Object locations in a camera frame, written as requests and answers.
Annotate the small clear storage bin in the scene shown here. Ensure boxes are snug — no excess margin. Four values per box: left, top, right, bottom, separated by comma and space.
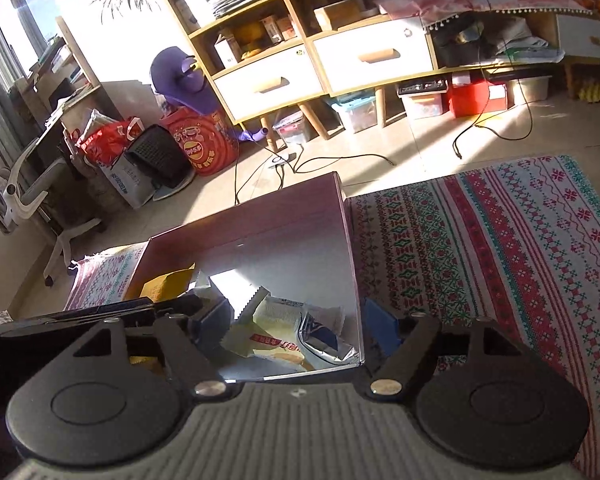
272, 110, 313, 145

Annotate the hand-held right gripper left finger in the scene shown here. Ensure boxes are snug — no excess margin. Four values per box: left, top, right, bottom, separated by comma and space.
72, 294, 233, 402

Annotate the red box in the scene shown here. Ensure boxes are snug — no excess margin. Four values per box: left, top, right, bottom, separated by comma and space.
447, 80, 511, 118

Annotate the white storage bin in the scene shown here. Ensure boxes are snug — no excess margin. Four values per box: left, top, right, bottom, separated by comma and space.
510, 75, 553, 106

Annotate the black bag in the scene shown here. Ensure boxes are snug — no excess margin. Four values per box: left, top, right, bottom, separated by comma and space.
432, 25, 496, 66

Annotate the red printed bag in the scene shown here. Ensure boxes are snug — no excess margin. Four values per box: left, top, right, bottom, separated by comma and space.
160, 105, 241, 177

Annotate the wooden desk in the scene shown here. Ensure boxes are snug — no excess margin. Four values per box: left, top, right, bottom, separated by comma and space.
10, 16, 123, 171

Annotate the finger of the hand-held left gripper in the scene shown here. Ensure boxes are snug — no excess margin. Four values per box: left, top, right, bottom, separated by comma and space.
0, 299, 156, 331

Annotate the white box with blue print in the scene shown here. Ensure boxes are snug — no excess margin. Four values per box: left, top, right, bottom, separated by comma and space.
100, 152, 156, 210

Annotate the clear bin with black lid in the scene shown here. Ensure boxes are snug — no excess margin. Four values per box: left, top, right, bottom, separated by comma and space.
397, 80, 451, 120

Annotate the white cream snack packet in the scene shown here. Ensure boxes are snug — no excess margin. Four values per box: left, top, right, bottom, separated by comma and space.
235, 285, 346, 336

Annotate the window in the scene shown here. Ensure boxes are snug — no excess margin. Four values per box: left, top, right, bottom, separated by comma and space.
0, 0, 61, 81

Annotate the red plastic bag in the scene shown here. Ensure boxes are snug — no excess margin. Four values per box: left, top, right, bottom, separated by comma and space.
75, 116, 146, 166

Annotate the white cabinet drawer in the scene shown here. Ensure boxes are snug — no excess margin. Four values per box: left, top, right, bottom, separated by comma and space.
212, 45, 328, 123
311, 17, 438, 96

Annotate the cream red print snack packet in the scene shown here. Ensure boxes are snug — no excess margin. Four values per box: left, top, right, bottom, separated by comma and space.
220, 322, 311, 373

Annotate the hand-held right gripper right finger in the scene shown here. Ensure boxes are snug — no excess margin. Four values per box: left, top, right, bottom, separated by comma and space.
362, 299, 528, 401

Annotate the black cable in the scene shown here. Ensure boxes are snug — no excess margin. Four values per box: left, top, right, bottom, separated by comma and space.
235, 150, 396, 206
452, 85, 533, 161

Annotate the clear bin with blue lid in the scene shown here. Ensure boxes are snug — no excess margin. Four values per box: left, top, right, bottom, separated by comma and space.
330, 91, 378, 133

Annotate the pink cardboard box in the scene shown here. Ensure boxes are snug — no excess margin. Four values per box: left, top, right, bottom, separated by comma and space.
130, 171, 366, 381

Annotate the yellow snack packet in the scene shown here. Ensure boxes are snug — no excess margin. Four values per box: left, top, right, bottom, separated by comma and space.
139, 263, 197, 301

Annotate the silver snack packet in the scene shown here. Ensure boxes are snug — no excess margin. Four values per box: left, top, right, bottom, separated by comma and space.
295, 310, 361, 366

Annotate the low wooden cabinet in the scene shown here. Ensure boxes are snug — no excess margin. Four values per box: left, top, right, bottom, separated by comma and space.
425, 7, 600, 101

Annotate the patterned woven mat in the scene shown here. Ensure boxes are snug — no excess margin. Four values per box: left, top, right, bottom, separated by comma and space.
62, 155, 600, 478

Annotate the black plastic basket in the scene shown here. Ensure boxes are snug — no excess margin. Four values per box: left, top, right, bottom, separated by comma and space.
124, 124, 193, 188

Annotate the wooden shelf cabinet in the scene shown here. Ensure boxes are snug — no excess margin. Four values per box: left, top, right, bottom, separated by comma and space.
162, 0, 441, 141

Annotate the small cardboard box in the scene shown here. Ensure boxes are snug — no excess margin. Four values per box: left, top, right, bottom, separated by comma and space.
314, 0, 368, 31

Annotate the white office chair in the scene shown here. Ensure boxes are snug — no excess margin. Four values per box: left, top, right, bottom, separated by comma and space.
0, 150, 106, 286

